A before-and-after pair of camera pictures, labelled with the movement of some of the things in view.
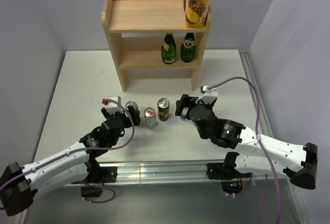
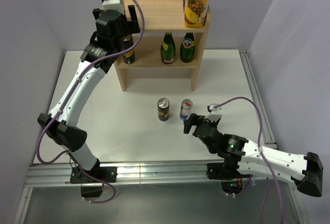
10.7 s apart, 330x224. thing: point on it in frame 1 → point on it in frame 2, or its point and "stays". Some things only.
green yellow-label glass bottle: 168,49 stays
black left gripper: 128,123 → 130,27
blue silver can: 183,116 stays
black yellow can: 163,106 stays
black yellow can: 133,104 → 128,57
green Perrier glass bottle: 188,47 stays
